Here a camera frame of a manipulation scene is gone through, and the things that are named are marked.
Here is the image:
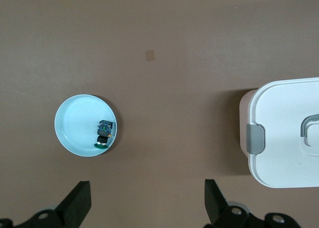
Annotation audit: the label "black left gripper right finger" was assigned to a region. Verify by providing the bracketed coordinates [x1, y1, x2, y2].
[204, 179, 301, 228]

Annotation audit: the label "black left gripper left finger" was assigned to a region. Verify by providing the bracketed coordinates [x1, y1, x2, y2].
[0, 180, 92, 228]

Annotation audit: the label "white lidded box grey latches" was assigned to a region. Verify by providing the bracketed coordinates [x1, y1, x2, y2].
[239, 77, 319, 189]

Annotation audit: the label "light blue round plate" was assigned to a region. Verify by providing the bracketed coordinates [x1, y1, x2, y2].
[54, 94, 120, 158]

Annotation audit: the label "green push-button switch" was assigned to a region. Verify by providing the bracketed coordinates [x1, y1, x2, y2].
[94, 119, 115, 149]

